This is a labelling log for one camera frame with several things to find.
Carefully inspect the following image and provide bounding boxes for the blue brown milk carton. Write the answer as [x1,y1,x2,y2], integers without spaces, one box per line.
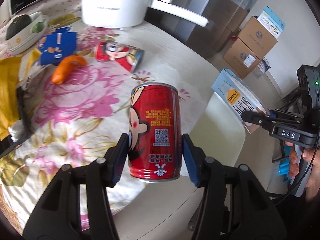
[212,69,267,133]

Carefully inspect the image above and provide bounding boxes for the red cartoon can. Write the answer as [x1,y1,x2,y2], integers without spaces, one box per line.
[94,40,145,73]
[128,82,182,183]

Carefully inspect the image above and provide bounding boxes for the orange peel piece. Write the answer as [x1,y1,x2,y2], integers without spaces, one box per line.
[51,55,87,85]

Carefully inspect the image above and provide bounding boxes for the yellow snack bag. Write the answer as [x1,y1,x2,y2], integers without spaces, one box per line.
[1,48,41,141]

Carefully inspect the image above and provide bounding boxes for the blue cardboard snack box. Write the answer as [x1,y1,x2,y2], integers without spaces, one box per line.
[37,27,77,66]

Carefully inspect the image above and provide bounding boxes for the white plastic trash bin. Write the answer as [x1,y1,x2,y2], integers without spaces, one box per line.
[180,93,246,166]

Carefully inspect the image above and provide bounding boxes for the person's right hand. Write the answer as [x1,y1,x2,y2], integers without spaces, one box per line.
[285,141,320,203]

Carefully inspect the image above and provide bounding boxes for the red white package on floor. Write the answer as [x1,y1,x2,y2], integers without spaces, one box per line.
[257,57,270,74]

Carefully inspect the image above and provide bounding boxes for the lower cardboard box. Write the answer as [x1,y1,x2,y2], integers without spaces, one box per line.
[223,39,262,79]

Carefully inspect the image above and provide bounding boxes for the upper cardboard box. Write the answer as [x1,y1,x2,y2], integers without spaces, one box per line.
[238,16,277,60]

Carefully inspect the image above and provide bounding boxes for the light blue printed box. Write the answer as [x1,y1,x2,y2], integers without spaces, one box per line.
[257,6,286,39]

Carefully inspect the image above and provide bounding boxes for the floral tablecloth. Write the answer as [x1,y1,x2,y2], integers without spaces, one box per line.
[1,0,219,232]

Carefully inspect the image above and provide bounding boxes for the dark grey refrigerator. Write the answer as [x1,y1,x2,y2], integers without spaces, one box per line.
[145,0,257,59]

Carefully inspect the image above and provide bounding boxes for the white bowl with fruit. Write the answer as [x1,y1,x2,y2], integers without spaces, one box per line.
[5,11,49,55]

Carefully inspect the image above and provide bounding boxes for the white electric cooking pot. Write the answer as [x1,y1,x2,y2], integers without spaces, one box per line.
[81,0,208,28]

